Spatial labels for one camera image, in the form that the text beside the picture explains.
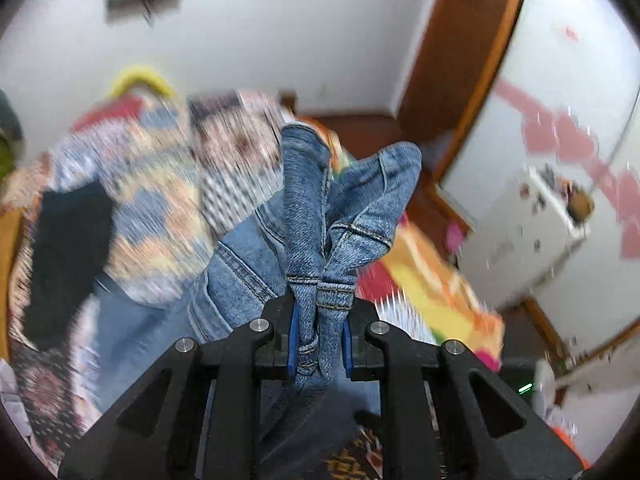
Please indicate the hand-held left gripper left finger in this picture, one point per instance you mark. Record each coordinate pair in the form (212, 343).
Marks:
(294, 340)

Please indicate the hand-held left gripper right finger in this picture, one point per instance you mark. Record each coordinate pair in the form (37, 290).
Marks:
(347, 345)

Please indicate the blue denim pants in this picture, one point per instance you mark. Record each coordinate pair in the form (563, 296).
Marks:
(305, 220)

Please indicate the orange yellow blanket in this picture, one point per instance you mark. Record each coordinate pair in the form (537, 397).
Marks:
(430, 280)

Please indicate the white bedside cabinet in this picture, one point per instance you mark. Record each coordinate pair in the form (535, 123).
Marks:
(520, 245)

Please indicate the patchwork printed blanket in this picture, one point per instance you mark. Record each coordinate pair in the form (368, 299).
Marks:
(150, 185)

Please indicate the black folded garment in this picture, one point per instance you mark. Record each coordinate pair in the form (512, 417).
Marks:
(65, 260)

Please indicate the wooden lap desk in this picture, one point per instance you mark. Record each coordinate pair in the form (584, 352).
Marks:
(9, 280)

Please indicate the yellow curved bed bar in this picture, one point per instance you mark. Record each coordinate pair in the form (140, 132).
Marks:
(142, 74)

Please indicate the wooden bed post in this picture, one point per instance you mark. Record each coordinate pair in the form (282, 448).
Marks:
(288, 102)

